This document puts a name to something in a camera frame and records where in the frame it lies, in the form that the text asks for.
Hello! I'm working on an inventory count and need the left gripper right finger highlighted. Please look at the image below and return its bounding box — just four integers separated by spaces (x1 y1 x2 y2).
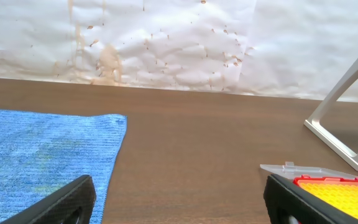
263 173 358 224

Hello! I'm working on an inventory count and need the blue cloth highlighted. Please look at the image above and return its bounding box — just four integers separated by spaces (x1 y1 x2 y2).
0 107 128 224

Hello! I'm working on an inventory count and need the red and yellow tip box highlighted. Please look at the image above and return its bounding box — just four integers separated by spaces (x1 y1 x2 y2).
259 161 358 224

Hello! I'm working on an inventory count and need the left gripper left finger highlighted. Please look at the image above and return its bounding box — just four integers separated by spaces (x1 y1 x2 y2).
0 174 97 224

